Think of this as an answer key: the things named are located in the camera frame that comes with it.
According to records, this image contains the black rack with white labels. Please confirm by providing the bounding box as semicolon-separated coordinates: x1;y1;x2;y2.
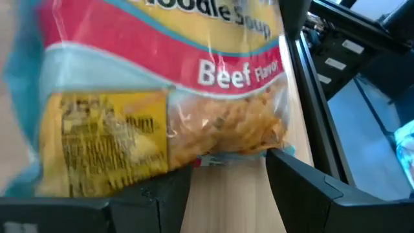
303;0;414;101

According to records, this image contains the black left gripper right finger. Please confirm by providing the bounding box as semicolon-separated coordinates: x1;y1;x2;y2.
265;148;414;233

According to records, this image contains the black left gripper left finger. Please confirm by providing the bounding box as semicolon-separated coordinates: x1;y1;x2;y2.
0;166;192;233

